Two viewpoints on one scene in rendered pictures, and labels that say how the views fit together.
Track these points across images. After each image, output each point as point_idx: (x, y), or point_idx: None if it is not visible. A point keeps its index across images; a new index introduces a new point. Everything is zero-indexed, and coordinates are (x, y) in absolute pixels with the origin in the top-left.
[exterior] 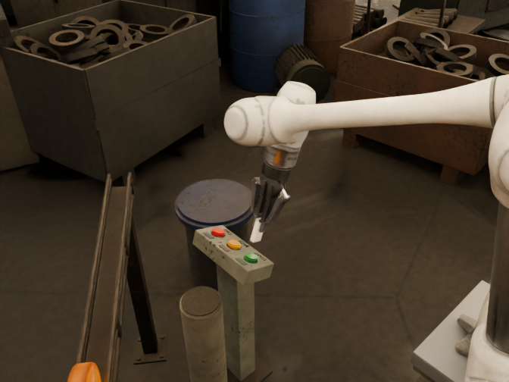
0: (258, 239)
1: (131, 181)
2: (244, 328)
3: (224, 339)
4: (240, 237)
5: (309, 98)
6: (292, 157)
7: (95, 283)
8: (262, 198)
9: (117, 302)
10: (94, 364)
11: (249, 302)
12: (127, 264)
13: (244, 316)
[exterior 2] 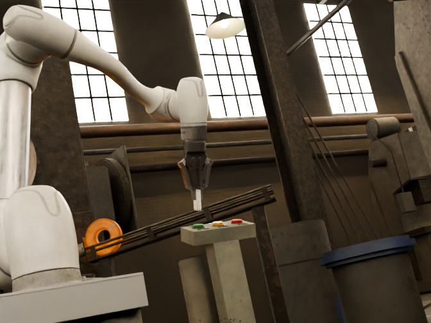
0: (195, 208)
1: (261, 188)
2: (222, 321)
3: (199, 306)
4: (348, 288)
5: (178, 84)
6: (181, 131)
7: (181, 222)
8: (196, 171)
9: (158, 222)
10: (114, 224)
11: (219, 288)
12: (201, 223)
13: (219, 303)
